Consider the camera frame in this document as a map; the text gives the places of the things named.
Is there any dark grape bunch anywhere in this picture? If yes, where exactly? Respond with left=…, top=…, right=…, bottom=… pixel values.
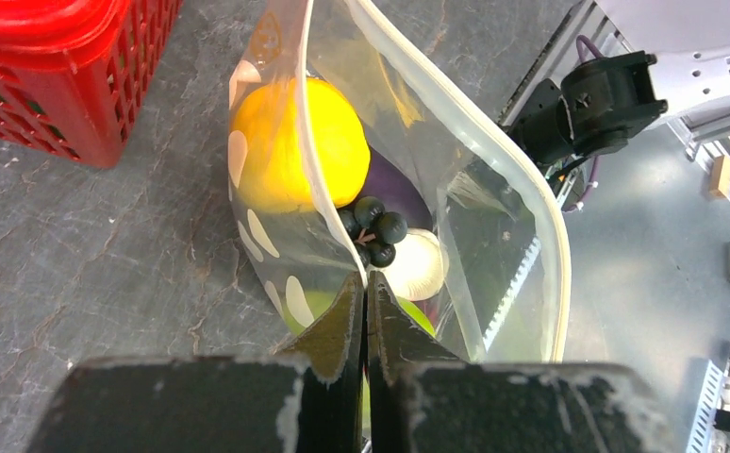
left=337, top=195, right=408, bottom=269

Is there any yellow lemon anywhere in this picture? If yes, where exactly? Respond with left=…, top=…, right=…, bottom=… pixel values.
left=230, top=77, right=371, bottom=213

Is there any purple eggplant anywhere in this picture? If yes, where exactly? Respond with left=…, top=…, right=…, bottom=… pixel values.
left=355, top=147, right=434, bottom=230

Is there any red plastic basket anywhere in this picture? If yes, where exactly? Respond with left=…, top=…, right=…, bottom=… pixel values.
left=0, top=0, right=181, bottom=168

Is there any clear zip top bag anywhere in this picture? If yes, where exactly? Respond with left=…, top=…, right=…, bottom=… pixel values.
left=226, top=1, right=572, bottom=362

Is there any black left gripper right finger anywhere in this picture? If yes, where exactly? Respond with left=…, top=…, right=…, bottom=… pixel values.
left=366, top=271, right=461, bottom=452

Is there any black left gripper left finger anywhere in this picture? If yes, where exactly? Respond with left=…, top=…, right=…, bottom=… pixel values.
left=281, top=273, right=365, bottom=452

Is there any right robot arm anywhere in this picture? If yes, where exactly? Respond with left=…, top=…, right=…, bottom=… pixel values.
left=505, top=1, right=730, bottom=167

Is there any white garlic bulb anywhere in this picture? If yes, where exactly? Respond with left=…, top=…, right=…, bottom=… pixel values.
left=381, top=228, right=449, bottom=301

